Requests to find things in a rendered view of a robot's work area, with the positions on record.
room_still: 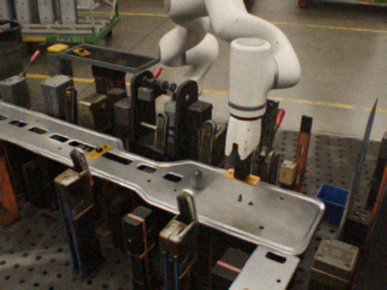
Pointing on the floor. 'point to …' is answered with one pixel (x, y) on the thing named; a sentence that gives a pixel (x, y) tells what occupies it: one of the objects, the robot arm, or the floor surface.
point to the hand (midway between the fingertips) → (242, 168)
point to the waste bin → (11, 49)
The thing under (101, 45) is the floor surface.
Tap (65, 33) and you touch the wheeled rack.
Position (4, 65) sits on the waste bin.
